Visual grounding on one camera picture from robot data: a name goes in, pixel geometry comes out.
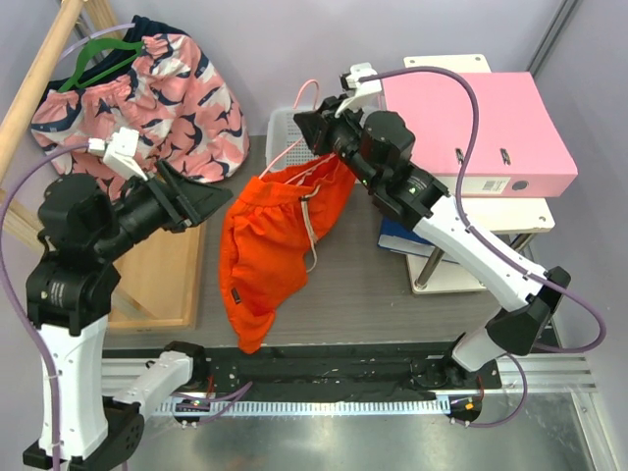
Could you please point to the pink wire hanger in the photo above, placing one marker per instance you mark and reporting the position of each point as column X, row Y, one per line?
column 307, row 96

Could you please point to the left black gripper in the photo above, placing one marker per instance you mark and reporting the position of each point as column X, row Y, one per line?
column 185, row 201

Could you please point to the white perforated basket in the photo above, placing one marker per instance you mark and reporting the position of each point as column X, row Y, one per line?
column 283, row 133

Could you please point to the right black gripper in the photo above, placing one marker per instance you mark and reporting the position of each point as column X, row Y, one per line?
column 318, row 126

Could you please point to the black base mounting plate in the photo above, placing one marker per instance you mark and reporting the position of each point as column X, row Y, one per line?
column 339, row 373

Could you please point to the orange shorts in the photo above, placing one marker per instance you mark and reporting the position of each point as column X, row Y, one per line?
column 269, row 237

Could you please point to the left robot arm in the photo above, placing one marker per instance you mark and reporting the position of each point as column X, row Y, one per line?
column 69, row 300

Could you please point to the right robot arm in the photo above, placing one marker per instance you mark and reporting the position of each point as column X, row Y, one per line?
column 377, row 150

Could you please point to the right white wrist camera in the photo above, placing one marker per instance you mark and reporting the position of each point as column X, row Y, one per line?
column 361, row 87

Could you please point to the blue book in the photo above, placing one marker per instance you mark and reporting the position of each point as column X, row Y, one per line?
column 395, row 237

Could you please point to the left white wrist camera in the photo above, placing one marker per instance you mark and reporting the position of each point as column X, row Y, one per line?
column 118, row 153

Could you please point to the pink ring binder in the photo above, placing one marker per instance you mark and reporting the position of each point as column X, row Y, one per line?
column 518, row 151

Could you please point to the aluminium slotted rail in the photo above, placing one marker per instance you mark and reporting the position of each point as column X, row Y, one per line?
column 537, row 373

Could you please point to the white small shelf stand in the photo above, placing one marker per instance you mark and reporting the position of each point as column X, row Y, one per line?
column 515, row 220

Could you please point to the pink patterned shorts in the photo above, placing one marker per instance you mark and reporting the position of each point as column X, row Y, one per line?
column 170, row 93

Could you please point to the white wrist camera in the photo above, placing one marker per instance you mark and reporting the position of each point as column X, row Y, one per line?
column 118, row 153
column 361, row 87

